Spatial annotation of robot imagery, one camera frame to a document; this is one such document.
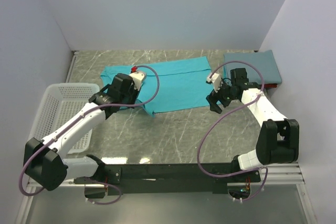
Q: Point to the turquoise t shirt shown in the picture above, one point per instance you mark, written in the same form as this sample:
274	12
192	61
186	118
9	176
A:
182	84

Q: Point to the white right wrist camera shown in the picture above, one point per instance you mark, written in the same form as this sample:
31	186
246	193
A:
215	80

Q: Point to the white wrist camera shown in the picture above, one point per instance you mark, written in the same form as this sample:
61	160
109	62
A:
138	77
215	80

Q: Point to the aluminium rail frame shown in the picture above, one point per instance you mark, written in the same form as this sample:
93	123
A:
278	174

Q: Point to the folded grey-blue t shirt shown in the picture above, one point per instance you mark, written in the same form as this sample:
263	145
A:
264	62

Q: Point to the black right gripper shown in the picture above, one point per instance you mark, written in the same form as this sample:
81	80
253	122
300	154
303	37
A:
212	99

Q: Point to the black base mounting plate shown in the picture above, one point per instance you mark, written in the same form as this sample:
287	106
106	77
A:
164	178

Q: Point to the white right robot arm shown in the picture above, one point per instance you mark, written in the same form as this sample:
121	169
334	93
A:
278	140

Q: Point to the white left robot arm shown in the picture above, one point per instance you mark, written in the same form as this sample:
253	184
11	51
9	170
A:
45	160

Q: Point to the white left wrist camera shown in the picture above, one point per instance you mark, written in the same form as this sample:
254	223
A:
138	77

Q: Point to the folded red t shirt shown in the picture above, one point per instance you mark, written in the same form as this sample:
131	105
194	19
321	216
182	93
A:
270	85

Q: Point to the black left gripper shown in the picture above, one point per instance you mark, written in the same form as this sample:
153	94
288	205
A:
136	93

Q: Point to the white plastic laundry basket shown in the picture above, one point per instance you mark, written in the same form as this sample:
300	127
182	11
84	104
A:
59	104

